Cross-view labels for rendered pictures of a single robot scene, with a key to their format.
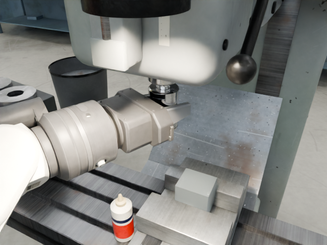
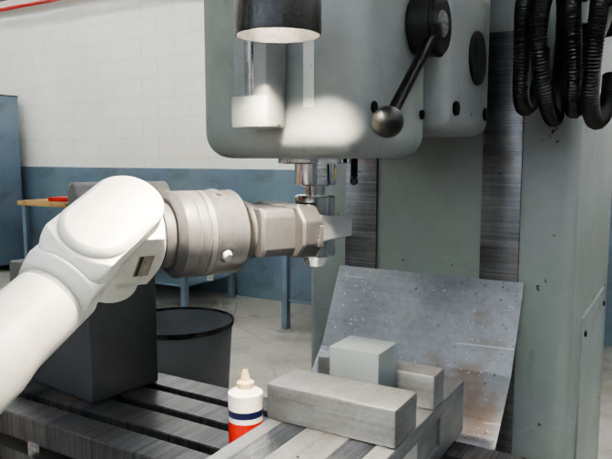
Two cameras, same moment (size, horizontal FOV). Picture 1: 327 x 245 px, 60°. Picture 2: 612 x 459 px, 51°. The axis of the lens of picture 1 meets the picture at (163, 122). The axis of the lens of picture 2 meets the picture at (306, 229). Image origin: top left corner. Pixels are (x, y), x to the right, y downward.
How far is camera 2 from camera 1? 37 cm
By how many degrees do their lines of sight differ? 25
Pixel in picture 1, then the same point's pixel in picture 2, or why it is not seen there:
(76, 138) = (203, 210)
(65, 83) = not seen: hidden behind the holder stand
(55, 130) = (180, 198)
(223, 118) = (429, 325)
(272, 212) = not seen: outside the picture
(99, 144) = (228, 225)
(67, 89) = not seen: hidden behind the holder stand
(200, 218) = (366, 388)
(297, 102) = (548, 288)
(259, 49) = (476, 206)
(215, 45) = (362, 103)
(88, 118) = (218, 197)
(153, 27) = (298, 90)
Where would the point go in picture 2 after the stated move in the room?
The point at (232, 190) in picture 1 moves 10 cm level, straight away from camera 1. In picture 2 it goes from (423, 370) to (440, 346)
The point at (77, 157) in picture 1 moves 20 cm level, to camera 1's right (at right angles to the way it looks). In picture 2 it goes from (201, 232) to (412, 234)
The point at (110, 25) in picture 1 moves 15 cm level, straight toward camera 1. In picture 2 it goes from (253, 81) to (258, 56)
